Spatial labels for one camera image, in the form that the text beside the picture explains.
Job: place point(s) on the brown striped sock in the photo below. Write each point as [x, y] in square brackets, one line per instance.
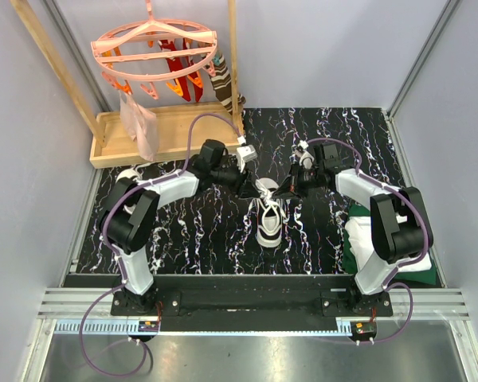
[222, 82]

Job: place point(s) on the wooden tray rack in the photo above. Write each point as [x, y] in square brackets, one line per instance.
[111, 146]

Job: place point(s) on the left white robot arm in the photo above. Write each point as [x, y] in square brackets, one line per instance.
[130, 210]

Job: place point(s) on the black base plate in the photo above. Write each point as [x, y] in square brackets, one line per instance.
[250, 311]

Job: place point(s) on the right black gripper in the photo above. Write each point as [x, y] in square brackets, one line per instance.
[291, 188]

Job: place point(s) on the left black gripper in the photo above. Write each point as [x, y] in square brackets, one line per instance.
[244, 186]

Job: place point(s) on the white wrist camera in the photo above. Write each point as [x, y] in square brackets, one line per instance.
[244, 153]
[303, 156]

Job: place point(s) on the white sneaker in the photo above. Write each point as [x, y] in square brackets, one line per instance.
[264, 184]
[130, 175]

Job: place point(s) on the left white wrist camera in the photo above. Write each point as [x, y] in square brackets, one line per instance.
[244, 153]

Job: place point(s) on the green folded cloth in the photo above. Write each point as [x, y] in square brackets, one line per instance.
[357, 248]

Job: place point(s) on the pink round clip hanger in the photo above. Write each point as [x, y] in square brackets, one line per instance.
[130, 54]

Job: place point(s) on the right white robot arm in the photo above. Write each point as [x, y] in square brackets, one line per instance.
[400, 230]

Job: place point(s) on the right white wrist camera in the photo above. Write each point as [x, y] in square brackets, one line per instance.
[303, 156]

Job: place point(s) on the white shoelace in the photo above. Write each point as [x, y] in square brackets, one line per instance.
[272, 215]

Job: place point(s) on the red sock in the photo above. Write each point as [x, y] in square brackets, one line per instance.
[195, 77]
[177, 85]

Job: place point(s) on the translucent plastic bag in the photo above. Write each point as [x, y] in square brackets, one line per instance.
[141, 125]

